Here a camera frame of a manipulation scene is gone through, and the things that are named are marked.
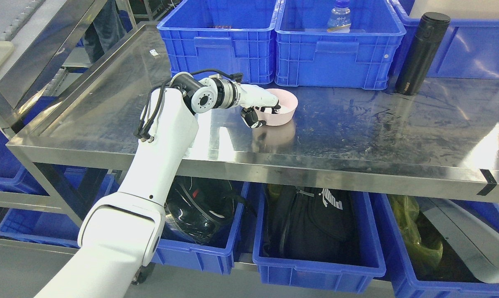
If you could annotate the steel work table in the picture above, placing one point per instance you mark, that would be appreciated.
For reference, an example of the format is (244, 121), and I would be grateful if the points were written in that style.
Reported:
(432, 144)

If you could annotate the black tape strip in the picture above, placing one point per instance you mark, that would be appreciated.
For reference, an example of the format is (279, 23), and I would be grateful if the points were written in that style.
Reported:
(490, 182)

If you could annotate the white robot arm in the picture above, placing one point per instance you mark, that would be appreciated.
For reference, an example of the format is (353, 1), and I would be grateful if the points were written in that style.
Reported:
(121, 231)

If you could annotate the pink plastic bowl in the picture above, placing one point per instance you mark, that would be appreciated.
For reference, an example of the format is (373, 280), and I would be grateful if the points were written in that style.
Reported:
(278, 116)

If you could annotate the blue crate lower right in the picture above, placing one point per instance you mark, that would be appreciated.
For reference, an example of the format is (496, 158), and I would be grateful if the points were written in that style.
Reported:
(400, 271)

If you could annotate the blue crate with backpack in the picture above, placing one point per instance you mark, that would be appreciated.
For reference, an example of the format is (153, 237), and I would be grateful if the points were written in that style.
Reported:
(323, 275)

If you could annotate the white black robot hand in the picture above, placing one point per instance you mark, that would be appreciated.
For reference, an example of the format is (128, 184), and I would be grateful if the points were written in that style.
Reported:
(249, 97)

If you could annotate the blue crate top left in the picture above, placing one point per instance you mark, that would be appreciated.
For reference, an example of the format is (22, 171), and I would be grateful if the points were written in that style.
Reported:
(234, 36)

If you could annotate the grey flat device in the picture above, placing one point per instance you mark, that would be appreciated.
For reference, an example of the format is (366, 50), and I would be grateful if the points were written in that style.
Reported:
(474, 242)

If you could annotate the blue crate top right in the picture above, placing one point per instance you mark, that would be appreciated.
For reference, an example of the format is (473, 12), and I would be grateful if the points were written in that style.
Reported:
(470, 47)

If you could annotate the black helmet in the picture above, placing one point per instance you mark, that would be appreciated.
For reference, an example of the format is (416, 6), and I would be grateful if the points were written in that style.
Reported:
(201, 210)

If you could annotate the blue crate top middle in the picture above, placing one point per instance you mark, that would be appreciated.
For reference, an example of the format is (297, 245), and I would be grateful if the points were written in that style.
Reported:
(308, 55)

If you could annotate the blue crate with helmet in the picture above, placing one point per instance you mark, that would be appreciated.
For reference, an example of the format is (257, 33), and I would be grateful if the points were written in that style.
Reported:
(212, 259)

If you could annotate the black backpack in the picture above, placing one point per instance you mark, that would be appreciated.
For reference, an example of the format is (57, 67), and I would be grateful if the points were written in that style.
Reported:
(312, 224)

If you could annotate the yellow green plastic bag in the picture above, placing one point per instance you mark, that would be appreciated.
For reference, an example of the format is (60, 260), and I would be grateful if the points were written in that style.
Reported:
(422, 241)

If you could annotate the black thermos bottle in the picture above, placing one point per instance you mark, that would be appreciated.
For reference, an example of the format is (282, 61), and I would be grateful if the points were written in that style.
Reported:
(427, 40)

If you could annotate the clear water bottle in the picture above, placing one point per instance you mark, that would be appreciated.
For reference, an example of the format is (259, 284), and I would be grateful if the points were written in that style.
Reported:
(339, 20)

